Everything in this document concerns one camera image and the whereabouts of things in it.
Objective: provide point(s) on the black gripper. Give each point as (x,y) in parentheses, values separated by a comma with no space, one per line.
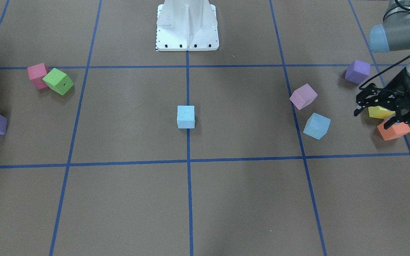
(405,93)

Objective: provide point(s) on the light blue foam block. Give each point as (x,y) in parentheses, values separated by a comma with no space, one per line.
(317,126)
(185,117)

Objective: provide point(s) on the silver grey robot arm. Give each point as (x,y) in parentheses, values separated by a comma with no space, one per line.
(393,34)

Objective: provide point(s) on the yellow foam block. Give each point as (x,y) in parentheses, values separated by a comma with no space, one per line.
(380,112)

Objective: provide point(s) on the orange foam block near bin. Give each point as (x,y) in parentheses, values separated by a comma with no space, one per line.
(395,131)

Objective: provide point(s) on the dark purple foam block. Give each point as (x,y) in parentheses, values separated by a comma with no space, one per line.
(357,72)

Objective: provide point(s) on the light purple foam block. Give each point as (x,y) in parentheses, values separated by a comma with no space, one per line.
(303,96)

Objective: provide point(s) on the green foam block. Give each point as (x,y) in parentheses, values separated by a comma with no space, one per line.
(58,81)

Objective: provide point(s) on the pink foam block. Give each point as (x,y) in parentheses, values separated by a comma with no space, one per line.
(36,74)

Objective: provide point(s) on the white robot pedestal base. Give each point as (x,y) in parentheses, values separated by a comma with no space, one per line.
(186,25)

